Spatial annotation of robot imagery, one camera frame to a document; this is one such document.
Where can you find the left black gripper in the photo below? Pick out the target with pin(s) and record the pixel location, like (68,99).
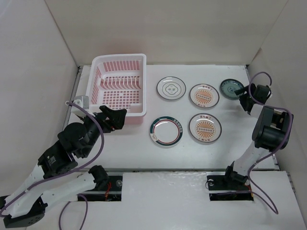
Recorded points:
(117,118)

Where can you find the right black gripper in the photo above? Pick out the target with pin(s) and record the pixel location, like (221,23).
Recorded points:
(242,101)

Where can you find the dark teal patterned plate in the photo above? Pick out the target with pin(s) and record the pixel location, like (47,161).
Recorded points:
(228,88)

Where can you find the white plate with flower emblem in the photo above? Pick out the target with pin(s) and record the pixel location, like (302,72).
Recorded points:
(171,88)

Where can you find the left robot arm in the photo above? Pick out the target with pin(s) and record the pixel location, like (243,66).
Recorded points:
(28,204)

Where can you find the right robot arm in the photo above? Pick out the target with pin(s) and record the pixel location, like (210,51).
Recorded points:
(270,134)

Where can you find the pink plastic dish rack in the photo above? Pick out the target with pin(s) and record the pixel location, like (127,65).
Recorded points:
(119,82)

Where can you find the upper orange sunburst plate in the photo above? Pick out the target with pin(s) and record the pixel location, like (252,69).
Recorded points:
(204,96)

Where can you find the orange sunburst plate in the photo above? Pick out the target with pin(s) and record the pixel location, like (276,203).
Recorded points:
(205,128)
(204,96)

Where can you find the lower orange sunburst plate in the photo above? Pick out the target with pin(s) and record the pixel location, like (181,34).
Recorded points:
(205,128)

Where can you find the white plate green red rim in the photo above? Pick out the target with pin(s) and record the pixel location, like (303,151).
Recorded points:
(166,131)

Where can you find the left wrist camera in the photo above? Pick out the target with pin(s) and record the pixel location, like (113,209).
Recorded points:
(81,101)

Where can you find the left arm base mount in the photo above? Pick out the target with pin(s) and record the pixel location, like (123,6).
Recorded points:
(111,192)

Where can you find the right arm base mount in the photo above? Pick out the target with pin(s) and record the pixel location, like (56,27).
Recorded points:
(222,190)

